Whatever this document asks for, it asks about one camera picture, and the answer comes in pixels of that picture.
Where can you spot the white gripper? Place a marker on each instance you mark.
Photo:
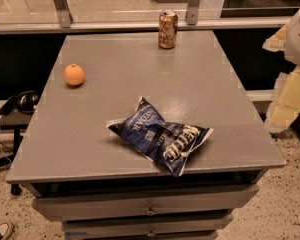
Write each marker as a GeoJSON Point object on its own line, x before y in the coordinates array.
{"type": "Point", "coordinates": [299, 39]}

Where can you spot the blue chip bag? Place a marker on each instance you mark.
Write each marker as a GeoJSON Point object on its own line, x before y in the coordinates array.
{"type": "Point", "coordinates": [164, 143]}

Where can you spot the orange soda can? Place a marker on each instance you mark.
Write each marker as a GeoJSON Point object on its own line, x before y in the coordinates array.
{"type": "Point", "coordinates": [167, 31]}

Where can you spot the grey drawer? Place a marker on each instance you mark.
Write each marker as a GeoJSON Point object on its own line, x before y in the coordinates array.
{"type": "Point", "coordinates": [130, 204]}
{"type": "Point", "coordinates": [169, 226]}

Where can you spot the metal drawer knob upper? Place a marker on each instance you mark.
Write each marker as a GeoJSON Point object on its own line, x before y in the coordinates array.
{"type": "Point", "coordinates": [150, 211]}

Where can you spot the metal drawer knob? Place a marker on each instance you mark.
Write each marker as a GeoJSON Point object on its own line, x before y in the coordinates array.
{"type": "Point", "coordinates": [150, 211]}
{"type": "Point", "coordinates": [151, 233]}

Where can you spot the orange fruit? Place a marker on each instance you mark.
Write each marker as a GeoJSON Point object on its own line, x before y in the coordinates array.
{"type": "Point", "coordinates": [74, 75]}

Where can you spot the metal drawer knob lower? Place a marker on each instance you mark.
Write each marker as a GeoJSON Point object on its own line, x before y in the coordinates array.
{"type": "Point", "coordinates": [151, 233]}

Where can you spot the black headphones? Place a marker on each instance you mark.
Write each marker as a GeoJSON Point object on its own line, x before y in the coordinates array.
{"type": "Point", "coordinates": [24, 103]}

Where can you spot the grey top drawer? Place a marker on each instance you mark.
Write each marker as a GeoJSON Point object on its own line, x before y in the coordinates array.
{"type": "Point", "coordinates": [130, 204]}

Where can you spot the black and white sneaker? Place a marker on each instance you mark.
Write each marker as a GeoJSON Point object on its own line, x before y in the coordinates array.
{"type": "Point", "coordinates": [6, 230]}

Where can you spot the metal railing post right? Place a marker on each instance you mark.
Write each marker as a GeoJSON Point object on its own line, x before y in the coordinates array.
{"type": "Point", "coordinates": [192, 11]}

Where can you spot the metal railing post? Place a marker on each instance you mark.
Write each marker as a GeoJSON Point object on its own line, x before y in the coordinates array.
{"type": "Point", "coordinates": [63, 13]}
{"type": "Point", "coordinates": [192, 11]}

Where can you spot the metal railing post left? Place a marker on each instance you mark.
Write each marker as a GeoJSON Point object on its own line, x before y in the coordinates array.
{"type": "Point", "coordinates": [63, 13]}

